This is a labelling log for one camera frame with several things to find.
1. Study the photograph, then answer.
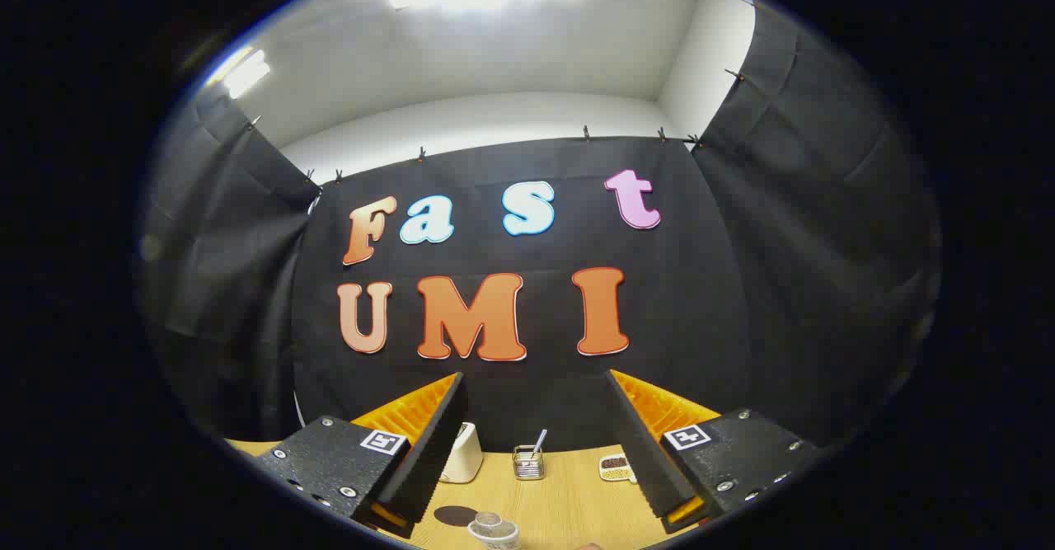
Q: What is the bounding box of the white divided bean dish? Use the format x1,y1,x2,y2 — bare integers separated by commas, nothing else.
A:
598,454,637,484

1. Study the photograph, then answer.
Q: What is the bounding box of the clear juice bottle white label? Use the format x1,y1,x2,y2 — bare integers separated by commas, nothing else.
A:
467,512,521,550

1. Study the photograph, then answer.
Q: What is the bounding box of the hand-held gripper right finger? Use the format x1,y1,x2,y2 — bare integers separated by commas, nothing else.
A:
606,369,825,534

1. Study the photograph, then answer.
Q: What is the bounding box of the metal wire holder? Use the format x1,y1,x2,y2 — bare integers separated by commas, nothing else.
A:
512,445,546,482

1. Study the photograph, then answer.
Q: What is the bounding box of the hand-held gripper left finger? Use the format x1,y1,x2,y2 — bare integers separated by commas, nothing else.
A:
254,371,469,540

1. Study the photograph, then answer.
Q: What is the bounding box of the wooden table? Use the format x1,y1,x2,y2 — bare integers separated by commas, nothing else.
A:
227,439,710,550

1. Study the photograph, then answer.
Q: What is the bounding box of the cream white container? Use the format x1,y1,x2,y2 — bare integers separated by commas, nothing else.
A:
439,422,485,485

